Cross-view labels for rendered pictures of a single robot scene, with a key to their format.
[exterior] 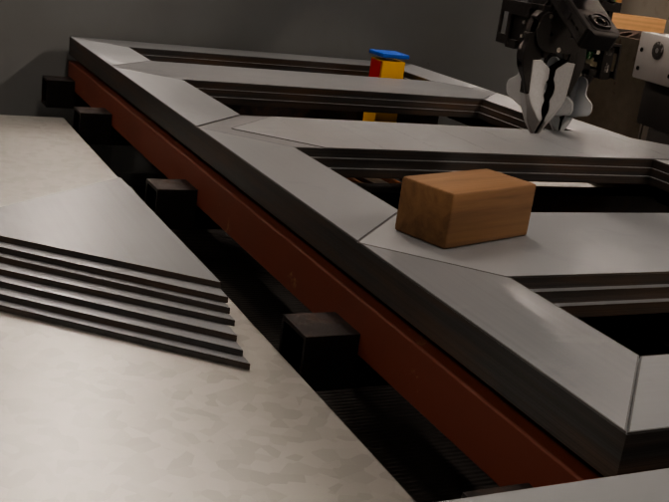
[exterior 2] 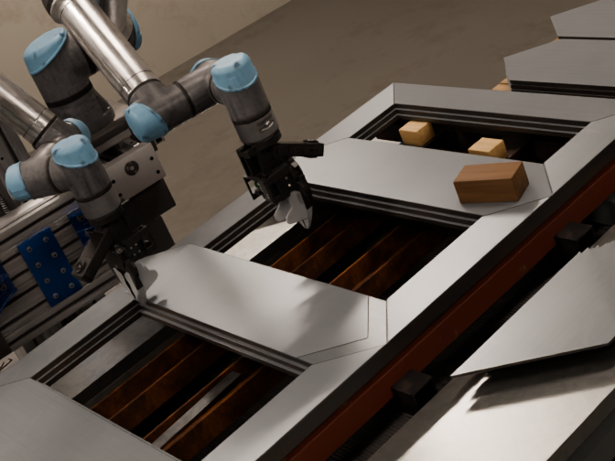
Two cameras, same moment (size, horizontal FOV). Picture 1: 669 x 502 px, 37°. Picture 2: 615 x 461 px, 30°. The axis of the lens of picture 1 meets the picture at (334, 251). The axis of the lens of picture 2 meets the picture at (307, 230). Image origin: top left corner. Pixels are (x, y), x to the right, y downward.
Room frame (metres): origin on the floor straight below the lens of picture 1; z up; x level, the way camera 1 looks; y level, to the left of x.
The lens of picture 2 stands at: (1.34, 1.73, 1.87)
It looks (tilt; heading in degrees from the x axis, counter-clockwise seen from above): 27 degrees down; 267
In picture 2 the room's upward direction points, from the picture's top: 23 degrees counter-clockwise
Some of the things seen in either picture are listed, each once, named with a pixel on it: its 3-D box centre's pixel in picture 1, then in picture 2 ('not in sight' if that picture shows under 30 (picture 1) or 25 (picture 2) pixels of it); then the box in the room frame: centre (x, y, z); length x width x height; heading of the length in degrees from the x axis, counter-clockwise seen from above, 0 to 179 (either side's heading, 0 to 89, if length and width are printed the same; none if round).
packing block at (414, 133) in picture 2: not in sight; (416, 132); (0.88, -0.62, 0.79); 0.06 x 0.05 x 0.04; 118
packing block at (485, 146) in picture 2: not in sight; (488, 152); (0.80, -0.38, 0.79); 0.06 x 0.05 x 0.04; 118
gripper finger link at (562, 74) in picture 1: (543, 93); (286, 211); (1.24, -0.23, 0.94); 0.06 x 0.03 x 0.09; 28
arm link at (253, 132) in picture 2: not in sight; (257, 125); (1.23, -0.21, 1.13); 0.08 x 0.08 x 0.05
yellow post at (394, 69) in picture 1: (381, 107); not in sight; (2.01, -0.05, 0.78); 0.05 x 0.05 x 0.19; 28
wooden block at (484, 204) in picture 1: (466, 206); (490, 182); (0.88, -0.11, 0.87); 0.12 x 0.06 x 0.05; 136
